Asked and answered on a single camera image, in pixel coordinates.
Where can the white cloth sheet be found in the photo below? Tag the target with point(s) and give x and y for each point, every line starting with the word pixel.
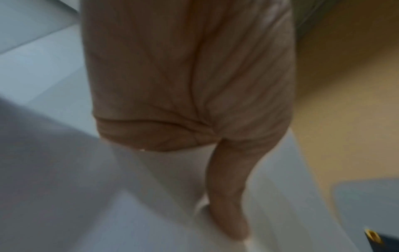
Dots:
pixel 280 196

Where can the grey-blue pad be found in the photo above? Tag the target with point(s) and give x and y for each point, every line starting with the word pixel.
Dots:
pixel 367 204

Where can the person's left hand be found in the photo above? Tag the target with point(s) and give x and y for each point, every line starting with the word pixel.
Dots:
pixel 187 73

